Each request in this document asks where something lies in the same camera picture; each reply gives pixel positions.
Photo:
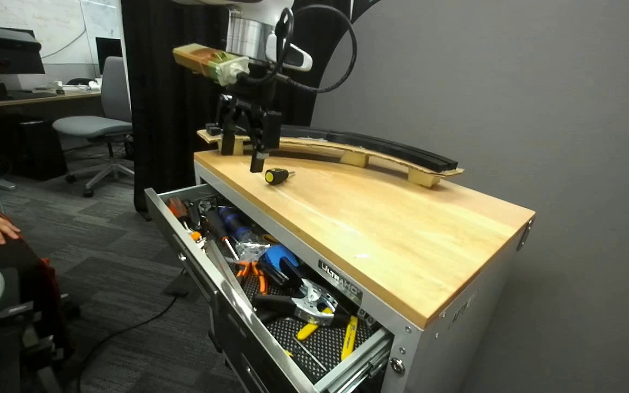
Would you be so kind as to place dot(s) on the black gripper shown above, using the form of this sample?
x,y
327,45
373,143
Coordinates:
x,y
257,122

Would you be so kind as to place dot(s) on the yellow black screwdriver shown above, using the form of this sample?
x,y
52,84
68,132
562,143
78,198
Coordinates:
x,y
278,175

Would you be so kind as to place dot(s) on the grey metal tool drawer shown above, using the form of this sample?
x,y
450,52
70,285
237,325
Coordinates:
x,y
184,239

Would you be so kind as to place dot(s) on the black drawer liner mat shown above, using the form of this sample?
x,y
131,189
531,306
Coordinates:
x,y
315,350

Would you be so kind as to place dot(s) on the blue black power tool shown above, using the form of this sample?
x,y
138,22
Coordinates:
x,y
281,260

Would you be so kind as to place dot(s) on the grey office chair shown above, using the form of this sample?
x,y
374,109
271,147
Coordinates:
x,y
103,125

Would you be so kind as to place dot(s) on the curved wooden black object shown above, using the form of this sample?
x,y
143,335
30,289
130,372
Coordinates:
x,y
402,151

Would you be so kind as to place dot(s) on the silver metal clamp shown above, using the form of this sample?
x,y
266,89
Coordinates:
x,y
314,300

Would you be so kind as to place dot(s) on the black computer monitor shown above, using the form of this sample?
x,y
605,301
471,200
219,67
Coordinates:
x,y
108,52

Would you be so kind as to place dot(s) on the black box under desk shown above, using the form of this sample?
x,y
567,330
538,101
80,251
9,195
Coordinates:
x,y
39,148

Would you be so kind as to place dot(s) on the wooden office desk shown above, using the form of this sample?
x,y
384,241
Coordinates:
x,y
32,101

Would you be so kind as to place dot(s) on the black desktop machine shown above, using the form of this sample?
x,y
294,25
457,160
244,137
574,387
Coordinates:
x,y
0,50

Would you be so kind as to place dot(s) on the silver cabinet lock cylinder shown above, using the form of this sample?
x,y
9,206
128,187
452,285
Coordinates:
x,y
399,365

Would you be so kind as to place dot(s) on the black red padded seat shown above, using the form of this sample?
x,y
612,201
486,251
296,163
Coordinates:
x,y
16,290

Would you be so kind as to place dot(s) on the grey tool cabinet wooden top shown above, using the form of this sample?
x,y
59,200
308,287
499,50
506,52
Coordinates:
x,y
460,342

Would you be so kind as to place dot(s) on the wood-coloured wrist camera box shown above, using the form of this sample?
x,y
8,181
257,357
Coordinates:
x,y
207,62

